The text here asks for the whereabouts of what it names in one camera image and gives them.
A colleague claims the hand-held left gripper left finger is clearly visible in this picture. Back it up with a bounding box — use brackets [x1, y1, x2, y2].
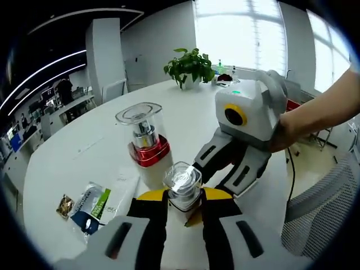
[53, 190, 170, 270]

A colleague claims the gold foil skincare sachet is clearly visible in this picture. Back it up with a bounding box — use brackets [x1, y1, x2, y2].
[56, 193, 75, 219]

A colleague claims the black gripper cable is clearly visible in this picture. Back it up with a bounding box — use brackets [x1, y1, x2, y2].
[285, 146, 297, 205]

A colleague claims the potted green plant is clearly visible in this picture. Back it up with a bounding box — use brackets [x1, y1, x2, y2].
[164, 47, 216, 90]

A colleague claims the large skincare bottle red collar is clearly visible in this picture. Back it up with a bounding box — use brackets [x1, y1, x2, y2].
[114, 101, 173, 188]

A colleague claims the large window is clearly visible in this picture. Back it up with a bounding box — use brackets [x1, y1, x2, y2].
[195, 0, 287, 70]

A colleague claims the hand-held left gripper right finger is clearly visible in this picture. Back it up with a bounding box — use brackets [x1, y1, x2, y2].
[198, 187, 307, 270]

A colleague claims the small white skincare bottle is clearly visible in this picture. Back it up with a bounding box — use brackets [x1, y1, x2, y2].
[162, 161, 204, 226]

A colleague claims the person's right hand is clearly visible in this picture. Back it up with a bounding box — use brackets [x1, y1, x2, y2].
[269, 110, 307, 155]

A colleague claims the white mesh office chair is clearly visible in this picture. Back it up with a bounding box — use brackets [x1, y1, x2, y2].
[281, 153, 360, 257]

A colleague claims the blue storage box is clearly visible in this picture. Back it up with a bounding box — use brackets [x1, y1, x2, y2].
[10, 132, 24, 147]

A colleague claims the green black skincare sachet packet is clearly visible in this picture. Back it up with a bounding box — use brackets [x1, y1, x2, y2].
[69, 181, 112, 236]

